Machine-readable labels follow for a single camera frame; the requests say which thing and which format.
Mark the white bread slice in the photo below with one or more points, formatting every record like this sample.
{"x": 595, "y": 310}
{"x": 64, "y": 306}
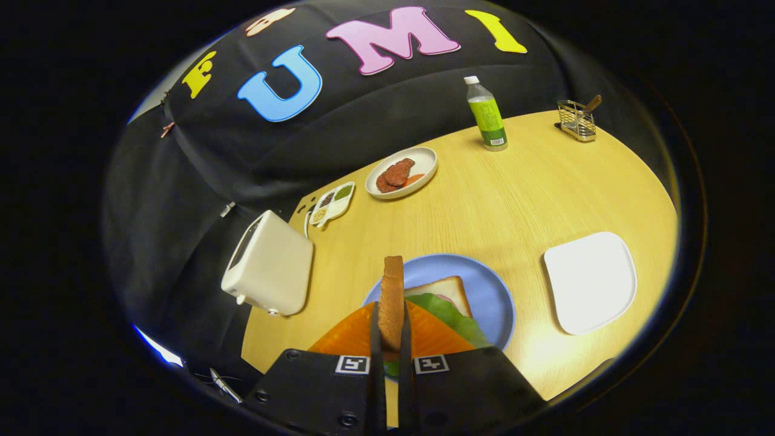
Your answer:
{"x": 451, "y": 286}

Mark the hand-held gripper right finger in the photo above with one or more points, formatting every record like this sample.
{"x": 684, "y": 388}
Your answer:
{"x": 405, "y": 345}

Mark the blue round plate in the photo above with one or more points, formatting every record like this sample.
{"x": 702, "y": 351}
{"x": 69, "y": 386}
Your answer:
{"x": 484, "y": 284}

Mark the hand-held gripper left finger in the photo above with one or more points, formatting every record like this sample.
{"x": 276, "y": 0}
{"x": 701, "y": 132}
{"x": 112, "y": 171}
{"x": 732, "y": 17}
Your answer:
{"x": 376, "y": 339}

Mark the white condiment tray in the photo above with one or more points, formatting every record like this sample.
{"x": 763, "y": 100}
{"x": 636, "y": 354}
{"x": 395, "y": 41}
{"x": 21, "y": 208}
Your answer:
{"x": 330, "y": 215}

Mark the brown meat piece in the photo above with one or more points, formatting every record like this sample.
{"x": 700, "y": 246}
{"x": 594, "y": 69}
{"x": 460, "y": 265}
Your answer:
{"x": 396, "y": 174}

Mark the green label plastic bottle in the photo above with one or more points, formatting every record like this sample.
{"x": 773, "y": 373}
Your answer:
{"x": 487, "y": 118}

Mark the silver clip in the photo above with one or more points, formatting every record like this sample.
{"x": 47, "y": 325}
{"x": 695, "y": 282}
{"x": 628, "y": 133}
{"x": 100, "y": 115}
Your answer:
{"x": 227, "y": 209}

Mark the toasted bread slice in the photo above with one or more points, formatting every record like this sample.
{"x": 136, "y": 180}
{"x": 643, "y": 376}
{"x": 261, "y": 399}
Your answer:
{"x": 392, "y": 303}

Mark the computer monitor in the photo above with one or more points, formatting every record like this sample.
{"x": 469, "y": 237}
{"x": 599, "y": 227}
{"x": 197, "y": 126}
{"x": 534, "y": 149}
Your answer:
{"x": 158, "y": 351}

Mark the pink ham slice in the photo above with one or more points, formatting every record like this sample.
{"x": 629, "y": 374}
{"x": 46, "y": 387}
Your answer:
{"x": 447, "y": 298}

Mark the orange carrot slice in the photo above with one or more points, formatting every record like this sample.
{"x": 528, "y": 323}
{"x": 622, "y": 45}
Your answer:
{"x": 415, "y": 179}

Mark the green lettuce leaf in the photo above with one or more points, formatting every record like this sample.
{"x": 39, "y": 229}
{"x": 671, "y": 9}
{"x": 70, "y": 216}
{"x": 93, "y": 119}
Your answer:
{"x": 451, "y": 315}

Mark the beige round plate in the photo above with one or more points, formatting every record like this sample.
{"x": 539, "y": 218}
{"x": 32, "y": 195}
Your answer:
{"x": 424, "y": 160}

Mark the pink clip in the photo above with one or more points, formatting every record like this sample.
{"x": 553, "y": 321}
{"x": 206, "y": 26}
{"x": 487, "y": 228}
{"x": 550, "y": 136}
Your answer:
{"x": 168, "y": 129}

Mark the white square plate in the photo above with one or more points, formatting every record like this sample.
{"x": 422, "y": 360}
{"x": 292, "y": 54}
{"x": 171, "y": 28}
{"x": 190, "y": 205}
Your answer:
{"x": 590, "y": 281}

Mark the white toaster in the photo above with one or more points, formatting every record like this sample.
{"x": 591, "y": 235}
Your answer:
{"x": 275, "y": 266}

